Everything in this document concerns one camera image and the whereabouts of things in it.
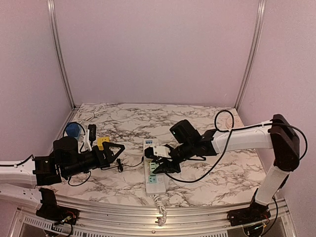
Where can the aluminium frame post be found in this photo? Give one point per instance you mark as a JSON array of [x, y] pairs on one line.
[[252, 53], [58, 50]]

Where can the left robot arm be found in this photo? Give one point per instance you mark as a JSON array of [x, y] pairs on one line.
[[26, 182]]

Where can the right aluminium frame post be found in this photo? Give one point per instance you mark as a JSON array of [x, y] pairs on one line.
[[252, 53]]

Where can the pink round power strip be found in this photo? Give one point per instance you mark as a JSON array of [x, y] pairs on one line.
[[233, 123]]

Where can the left aluminium frame post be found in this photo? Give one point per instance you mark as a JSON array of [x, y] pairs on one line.
[[58, 50]]

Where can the teal power strip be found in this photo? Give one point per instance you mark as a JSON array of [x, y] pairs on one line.
[[79, 130]]

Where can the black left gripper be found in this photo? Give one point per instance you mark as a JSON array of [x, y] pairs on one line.
[[108, 155]]

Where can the front aluminium rail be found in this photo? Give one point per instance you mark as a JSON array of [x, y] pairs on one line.
[[98, 219]]

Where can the long white power strip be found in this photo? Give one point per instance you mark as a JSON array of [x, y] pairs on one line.
[[154, 184]]

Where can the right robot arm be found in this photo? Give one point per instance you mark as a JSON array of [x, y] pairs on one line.
[[276, 134]]

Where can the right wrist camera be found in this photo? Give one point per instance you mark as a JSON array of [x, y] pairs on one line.
[[157, 152]]

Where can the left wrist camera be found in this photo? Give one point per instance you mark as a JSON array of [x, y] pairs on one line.
[[89, 138]]

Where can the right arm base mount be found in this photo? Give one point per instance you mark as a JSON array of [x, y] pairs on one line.
[[253, 213]]

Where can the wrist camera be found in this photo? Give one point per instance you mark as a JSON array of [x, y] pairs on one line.
[[89, 138], [157, 152]]

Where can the blue cube socket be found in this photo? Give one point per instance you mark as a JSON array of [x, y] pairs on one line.
[[71, 129]]

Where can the black power adapter with cable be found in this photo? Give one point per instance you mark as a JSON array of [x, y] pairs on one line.
[[120, 166]]

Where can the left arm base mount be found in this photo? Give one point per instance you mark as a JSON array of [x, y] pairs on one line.
[[50, 210]]

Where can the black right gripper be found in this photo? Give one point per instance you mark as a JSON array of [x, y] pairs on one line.
[[167, 167]]

